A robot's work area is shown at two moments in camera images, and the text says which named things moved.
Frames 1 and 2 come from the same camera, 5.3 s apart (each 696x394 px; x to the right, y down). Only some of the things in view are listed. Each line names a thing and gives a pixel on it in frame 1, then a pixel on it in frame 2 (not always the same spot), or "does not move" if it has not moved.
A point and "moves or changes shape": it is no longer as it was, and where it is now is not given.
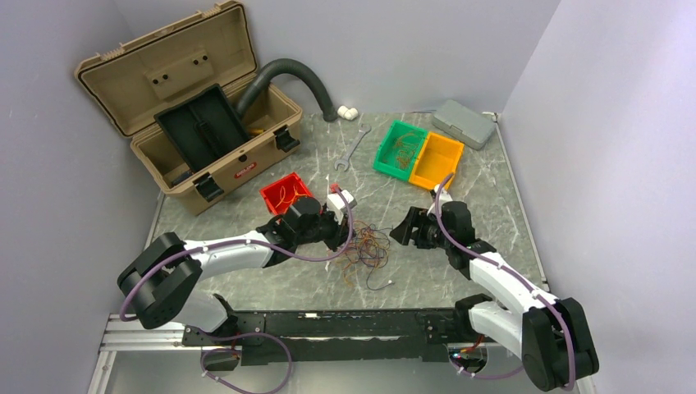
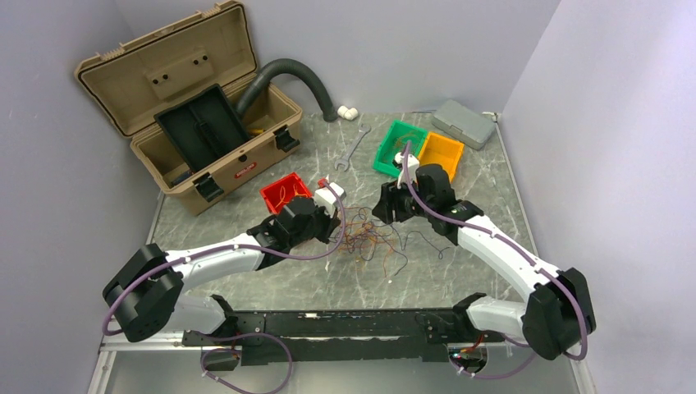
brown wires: (405, 143) does not move
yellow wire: (281, 197) does not move
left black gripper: (341, 232) does not move
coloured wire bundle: (370, 246) moves or changes shape
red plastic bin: (281, 194) does not move
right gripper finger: (402, 232) -> (384, 208)
